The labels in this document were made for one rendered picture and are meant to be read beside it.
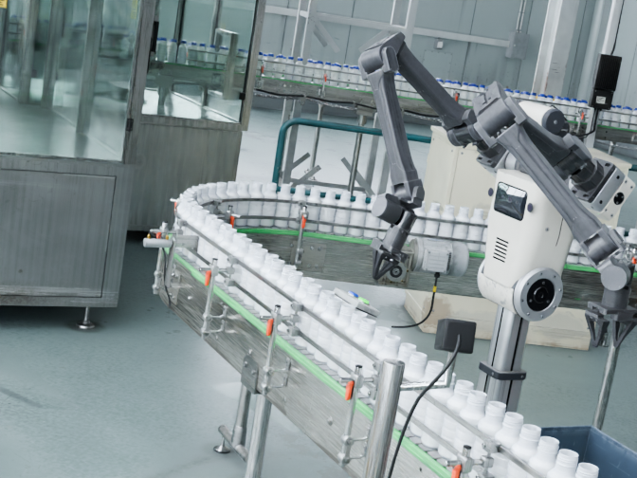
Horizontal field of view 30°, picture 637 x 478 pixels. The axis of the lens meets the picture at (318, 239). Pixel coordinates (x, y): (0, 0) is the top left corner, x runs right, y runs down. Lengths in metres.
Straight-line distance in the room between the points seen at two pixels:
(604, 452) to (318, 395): 0.73
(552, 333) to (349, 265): 3.01
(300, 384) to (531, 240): 0.76
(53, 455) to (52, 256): 1.57
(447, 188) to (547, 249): 3.72
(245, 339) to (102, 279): 2.90
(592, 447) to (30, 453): 2.43
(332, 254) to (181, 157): 3.75
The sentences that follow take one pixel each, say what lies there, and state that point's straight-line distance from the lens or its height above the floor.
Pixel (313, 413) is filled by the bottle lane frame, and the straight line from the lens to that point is 3.01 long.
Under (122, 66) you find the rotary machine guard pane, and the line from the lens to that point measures 6.03.
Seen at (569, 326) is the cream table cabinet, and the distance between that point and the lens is 7.47.
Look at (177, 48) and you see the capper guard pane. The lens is 8.13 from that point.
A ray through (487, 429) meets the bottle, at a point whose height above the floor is 1.12.
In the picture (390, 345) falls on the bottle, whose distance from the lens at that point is 2.75.
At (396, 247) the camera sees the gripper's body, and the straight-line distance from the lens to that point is 3.20.
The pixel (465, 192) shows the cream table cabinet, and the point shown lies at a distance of 7.06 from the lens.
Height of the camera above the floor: 1.92
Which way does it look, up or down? 12 degrees down
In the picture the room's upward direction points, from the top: 9 degrees clockwise
